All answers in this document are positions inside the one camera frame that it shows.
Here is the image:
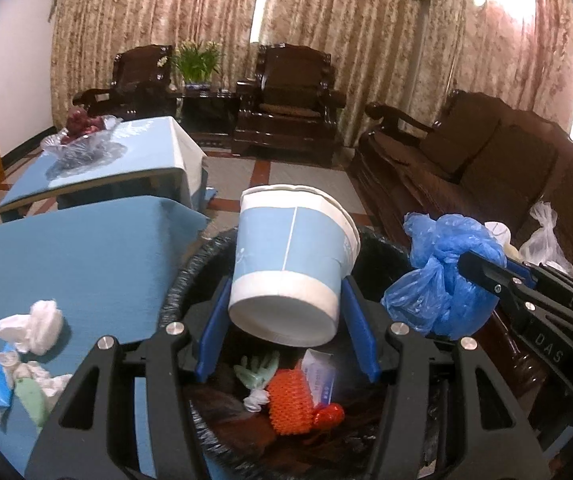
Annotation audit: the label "far blue tablecloth table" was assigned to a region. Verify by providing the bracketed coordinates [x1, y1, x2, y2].
[0, 116, 208, 223]

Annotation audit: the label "glass fruit bowl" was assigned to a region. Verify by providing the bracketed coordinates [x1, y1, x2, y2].
[40, 115, 128, 181]

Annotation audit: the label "orange foam fruit net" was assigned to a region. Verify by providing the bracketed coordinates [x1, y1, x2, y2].
[267, 368, 313, 436]

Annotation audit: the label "potted green plant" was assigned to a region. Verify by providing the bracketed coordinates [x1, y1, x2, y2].
[156, 40, 221, 90]

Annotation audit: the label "blue plastic bag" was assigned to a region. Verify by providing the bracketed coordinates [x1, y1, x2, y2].
[381, 212, 507, 340]

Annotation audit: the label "red plastic bag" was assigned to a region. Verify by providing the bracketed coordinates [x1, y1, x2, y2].
[311, 403, 345, 431]

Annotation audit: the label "white medicine box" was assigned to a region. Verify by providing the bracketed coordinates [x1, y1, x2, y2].
[300, 349, 336, 408]

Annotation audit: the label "blue white paper cup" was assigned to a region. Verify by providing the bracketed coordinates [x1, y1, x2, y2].
[229, 184, 361, 348]

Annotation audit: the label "red apples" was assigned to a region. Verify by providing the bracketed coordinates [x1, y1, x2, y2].
[61, 107, 105, 144]

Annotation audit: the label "left dark wooden armchair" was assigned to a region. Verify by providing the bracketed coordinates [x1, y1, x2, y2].
[72, 44, 177, 120]

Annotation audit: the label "white tissue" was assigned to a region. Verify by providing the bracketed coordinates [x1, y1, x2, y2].
[0, 300, 64, 356]

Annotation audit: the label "dark wooden sofa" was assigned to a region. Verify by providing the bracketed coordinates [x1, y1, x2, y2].
[349, 90, 573, 265]

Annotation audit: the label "dark wooden side table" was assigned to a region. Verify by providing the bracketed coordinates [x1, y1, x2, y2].
[175, 89, 240, 148]

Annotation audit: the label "right dark wooden armchair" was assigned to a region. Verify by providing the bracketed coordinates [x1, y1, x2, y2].
[231, 42, 346, 166]

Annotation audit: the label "white cup on sofa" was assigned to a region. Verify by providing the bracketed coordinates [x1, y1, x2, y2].
[485, 221, 512, 247]

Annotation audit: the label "clear plastic bag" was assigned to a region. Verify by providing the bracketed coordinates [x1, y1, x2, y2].
[518, 202, 573, 278]

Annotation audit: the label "floral beige curtains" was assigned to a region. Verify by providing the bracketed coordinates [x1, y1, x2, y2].
[51, 0, 573, 146]

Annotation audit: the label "black lined trash bin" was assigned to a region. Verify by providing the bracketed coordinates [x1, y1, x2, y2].
[158, 224, 448, 480]

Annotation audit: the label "dark wooden armchair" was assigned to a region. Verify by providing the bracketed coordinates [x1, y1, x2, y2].
[231, 42, 346, 166]
[72, 44, 177, 120]

